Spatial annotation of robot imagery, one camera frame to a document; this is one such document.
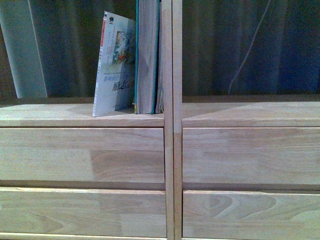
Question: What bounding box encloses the white Chinese story book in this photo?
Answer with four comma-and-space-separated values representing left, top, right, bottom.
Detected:
92, 11, 136, 117

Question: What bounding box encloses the right wooden shelf cabinet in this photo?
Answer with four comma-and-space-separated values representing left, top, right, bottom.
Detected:
172, 0, 320, 240

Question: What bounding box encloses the wooden shelf cabinet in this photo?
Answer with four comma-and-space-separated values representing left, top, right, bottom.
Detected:
0, 0, 175, 240
172, 0, 320, 240

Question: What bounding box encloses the left wooden shelf cabinet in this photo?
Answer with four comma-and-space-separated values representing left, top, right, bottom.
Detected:
0, 0, 175, 240

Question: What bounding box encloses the thin book beside divider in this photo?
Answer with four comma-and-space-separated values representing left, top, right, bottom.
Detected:
155, 1, 164, 114

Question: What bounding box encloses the upper left wooden drawer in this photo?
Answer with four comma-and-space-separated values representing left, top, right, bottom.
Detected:
0, 128, 165, 184

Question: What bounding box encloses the wooden drawer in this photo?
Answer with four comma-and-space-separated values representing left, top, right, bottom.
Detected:
182, 127, 320, 185
0, 187, 167, 238
182, 190, 320, 240
0, 128, 165, 184

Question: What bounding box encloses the lower right wooden drawer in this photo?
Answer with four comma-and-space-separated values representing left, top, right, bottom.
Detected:
182, 190, 320, 240

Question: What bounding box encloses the teal cover thick book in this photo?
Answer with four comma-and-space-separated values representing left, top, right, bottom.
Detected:
134, 0, 160, 115

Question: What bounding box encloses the upper right wooden drawer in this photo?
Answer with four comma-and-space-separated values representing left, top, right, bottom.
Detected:
182, 127, 320, 185

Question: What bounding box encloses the grey curtain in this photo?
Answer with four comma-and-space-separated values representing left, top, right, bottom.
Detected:
0, 0, 320, 98

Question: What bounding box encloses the lower left wooden drawer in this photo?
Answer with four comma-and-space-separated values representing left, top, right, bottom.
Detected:
0, 187, 167, 238

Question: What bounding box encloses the thin hanging grey cable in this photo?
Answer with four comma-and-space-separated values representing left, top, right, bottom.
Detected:
227, 0, 271, 95

